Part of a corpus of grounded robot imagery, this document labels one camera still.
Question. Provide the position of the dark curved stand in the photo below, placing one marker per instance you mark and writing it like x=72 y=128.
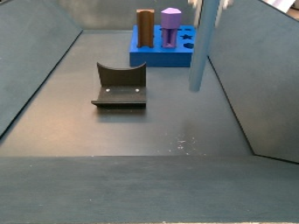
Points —
x=122 y=87

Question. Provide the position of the tall brown notched block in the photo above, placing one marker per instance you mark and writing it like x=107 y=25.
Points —
x=146 y=27

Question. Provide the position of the blue shape sorter board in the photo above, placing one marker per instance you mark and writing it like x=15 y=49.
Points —
x=163 y=57

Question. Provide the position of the light blue square-circle object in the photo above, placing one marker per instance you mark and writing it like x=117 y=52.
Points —
x=205 y=20

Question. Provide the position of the purple pentagon block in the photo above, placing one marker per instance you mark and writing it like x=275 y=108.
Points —
x=171 y=20

